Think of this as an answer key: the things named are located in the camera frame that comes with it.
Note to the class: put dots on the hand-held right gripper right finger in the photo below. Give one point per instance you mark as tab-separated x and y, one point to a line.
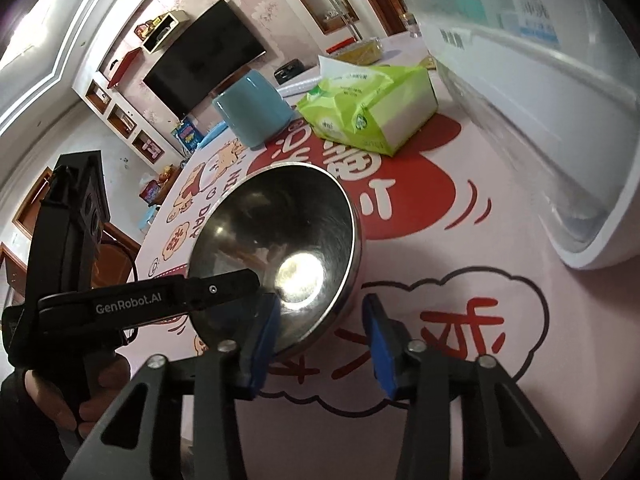
382	345

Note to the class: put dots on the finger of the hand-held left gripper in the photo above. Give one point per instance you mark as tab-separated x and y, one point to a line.
220	287

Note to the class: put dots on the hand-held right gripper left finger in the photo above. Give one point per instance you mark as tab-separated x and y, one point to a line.
265	345

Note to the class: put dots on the small steel bowl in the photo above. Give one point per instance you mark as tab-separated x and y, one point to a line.
300	220

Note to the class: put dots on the person's left forearm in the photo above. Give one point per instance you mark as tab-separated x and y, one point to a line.
25	435

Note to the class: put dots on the person's left hand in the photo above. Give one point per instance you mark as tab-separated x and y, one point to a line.
107	385

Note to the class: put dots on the wooden television cabinet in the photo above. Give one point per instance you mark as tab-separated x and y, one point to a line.
122	245

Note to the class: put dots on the pink tissue pack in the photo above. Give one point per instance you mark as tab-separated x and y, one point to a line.
151	191

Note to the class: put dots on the printed pink tablecloth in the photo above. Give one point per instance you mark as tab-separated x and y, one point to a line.
500	360

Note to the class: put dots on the blue printed sign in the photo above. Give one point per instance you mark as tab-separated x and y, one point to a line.
186	134

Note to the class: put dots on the teal canister with brown lid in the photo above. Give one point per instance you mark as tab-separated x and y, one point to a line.
255	110

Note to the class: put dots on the foil roll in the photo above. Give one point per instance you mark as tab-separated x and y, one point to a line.
300	86

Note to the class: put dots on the black air fryer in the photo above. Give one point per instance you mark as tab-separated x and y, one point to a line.
288	71

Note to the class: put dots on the black television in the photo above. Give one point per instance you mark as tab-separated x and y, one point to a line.
205	55

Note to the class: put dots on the green tissue pack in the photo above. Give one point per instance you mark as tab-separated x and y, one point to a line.
365	105

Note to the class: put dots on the red tin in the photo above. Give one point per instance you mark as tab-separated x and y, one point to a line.
144	29

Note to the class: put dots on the white storage cabinet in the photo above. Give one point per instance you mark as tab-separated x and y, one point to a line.
550	110

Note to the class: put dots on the glass jar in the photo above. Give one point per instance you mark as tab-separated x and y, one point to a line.
415	26

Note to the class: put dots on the red wall shelf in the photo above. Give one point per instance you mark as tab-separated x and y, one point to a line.
125	67

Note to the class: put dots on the white wall shelf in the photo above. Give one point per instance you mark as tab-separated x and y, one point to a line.
167	32

